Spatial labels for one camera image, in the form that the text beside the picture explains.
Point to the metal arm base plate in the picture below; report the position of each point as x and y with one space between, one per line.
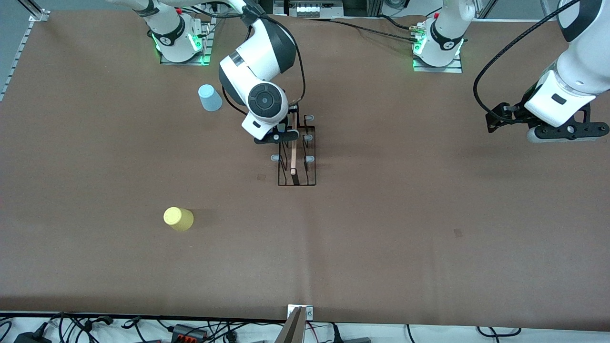
438 69
208 43

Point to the light blue plastic cup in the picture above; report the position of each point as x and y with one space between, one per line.
210 99

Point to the brown table mat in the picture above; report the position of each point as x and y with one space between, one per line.
333 247

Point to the yellow plastic cup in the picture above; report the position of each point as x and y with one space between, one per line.
178 219

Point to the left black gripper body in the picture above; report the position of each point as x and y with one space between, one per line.
518 114

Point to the white power strip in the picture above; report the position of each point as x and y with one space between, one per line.
310 9

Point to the black orange power adapter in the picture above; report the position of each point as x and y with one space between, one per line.
188 333

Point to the aluminium camera post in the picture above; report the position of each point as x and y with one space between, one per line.
294 328

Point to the grey box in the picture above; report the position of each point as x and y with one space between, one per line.
356 340

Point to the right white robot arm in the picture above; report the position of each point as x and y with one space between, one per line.
262 52

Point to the perforated metal rail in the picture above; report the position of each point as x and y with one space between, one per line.
21 52

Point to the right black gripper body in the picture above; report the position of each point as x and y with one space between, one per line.
291 122

